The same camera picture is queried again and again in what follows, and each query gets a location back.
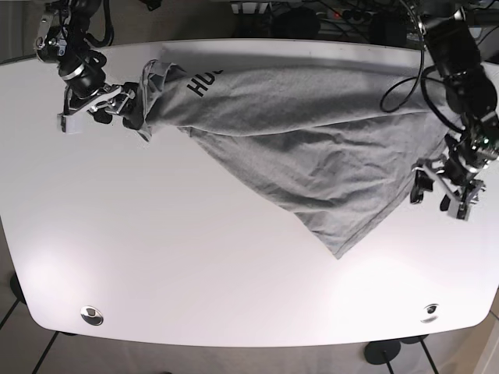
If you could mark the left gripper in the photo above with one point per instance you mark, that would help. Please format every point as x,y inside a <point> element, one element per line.
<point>455,172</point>

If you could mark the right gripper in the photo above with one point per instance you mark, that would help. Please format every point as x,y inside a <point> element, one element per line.
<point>62,40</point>

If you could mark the grey T-shirt black lettering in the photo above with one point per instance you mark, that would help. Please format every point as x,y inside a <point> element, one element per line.
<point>310,139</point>

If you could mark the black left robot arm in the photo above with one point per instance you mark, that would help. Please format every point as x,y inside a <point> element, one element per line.
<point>470,93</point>

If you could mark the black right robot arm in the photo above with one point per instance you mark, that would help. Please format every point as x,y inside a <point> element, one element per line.
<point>100,33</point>

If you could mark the right silver table grommet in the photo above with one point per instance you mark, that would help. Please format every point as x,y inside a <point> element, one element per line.
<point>430,313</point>

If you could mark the silver table grommet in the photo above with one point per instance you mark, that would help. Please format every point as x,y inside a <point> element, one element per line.
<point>91,315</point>
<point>430,313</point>

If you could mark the black round stand base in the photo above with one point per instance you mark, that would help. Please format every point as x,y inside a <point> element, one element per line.
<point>381,352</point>

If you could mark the left silver table grommet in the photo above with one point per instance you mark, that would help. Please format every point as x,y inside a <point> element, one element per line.
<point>91,315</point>

